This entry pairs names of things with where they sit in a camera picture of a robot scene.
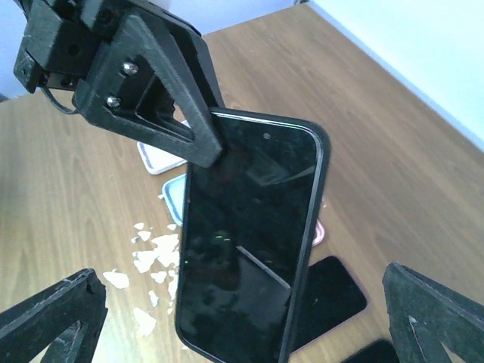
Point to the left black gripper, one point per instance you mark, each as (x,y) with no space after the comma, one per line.
(154,82)

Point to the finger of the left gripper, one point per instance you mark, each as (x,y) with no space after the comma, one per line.
(183,65)

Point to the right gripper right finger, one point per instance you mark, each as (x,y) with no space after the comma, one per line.
(427,319)

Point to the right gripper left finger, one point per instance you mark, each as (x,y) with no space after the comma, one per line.
(64,321)

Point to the black phone from blue case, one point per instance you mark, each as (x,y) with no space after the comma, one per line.
(380,351)

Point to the purple black phone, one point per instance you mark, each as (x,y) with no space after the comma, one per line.
(331,297)

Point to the pink phone case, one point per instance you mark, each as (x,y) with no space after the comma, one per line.
(319,234)

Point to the white debris flakes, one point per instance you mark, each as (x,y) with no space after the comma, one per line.
(160,264)

